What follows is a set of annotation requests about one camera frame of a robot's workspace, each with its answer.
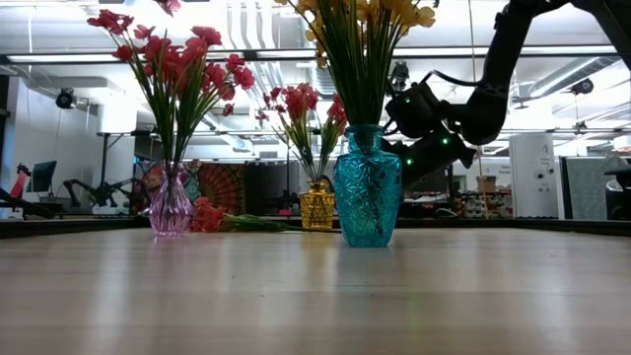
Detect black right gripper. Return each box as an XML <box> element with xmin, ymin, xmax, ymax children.
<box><xmin>383</xmin><ymin>131</ymin><xmax>477</xmax><ymax>191</ymax></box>

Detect blue patterned glass vase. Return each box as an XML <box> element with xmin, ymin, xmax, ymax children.
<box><xmin>332</xmin><ymin>123</ymin><xmax>403</xmax><ymax>249</ymax></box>

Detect amber glass vase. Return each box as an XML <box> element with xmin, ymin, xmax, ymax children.
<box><xmin>299</xmin><ymin>180</ymin><xmax>337</xmax><ymax>232</ymax></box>

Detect pink ribbed glass vase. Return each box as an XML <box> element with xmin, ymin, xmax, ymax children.
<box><xmin>147</xmin><ymin>161</ymin><xmax>194</xmax><ymax>238</ymax></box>

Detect black ceiling spotlight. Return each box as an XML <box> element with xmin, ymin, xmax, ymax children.
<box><xmin>388</xmin><ymin>61</ymin><xmax>410</xmax><ymax>93</ymax></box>
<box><xmin>54</xmin><ymin>87</ymin><xmax>78</xmax><ymax>110</ymax></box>
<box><xmin>570</xmin><ymin>77</ymin><xmax>596</xmax><ymax>97</ymax></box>

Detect white column with devices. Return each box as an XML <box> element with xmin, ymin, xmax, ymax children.
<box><xmin>509</xmin><ymin>132</ymin><xmax>561</xmax><ymax>220</ymax></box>

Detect black ceiling track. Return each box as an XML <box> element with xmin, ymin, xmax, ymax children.
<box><xmin>502</xmin><ymin>126</ymin><xmax>631</xmax><ymax>136</ymax></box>

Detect grey partition panel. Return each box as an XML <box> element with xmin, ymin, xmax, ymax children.
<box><xmin>561</xmin><ymin>156</ymin><xmax>612</xmax><ymax>221</ymax></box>

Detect white ceiling pipes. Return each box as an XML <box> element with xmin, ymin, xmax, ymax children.
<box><xmin>224</xmin><ymin>0</ymin><xmax>300</xmax><ymax>117</ymax></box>

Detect black backdrop stand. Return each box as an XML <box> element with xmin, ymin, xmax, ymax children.
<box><xmin>97</xmin><ymin>127</ymin><xmax>344</xmax><ymax>208</ymax></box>

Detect black office chair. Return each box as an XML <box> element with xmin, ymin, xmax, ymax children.
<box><xmin>603</xmin><ymin>165</ymin><xmax>631</xmax><ymax>221</ymax></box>

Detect white ceiling box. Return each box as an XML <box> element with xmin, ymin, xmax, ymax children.
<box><xmin>97</xmin><ymin>110</ymin><xmax>139</xmax><ymax>134</ymax></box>

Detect black linear light fixture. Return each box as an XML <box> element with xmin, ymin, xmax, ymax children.
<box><xmin>0</xmin><ymin>45</ymin><xmax>631</xmax><ymax>65</ymax></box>

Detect small black monitor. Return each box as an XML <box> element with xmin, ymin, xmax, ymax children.
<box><xmin>27</xmin><ymin>161</ymin><xmax>58</xmax><ymax>194</ymax></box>

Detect red tag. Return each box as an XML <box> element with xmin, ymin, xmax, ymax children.
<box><xmin>8</xmin><ymin>164</ymin><xmax>32</xmax><ymax>199</ymax></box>

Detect thin hanging rope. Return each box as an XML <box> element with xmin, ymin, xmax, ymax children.
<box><xmin>466</xmin><ymin>0</ymin><xmax>489</xmax><ymax>218</ymax></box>

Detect grey spiral duct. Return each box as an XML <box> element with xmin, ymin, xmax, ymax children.
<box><xmin>529</xmin><ymin>55</ymin><xmax>627</xmax><ymax>99</ymax></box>

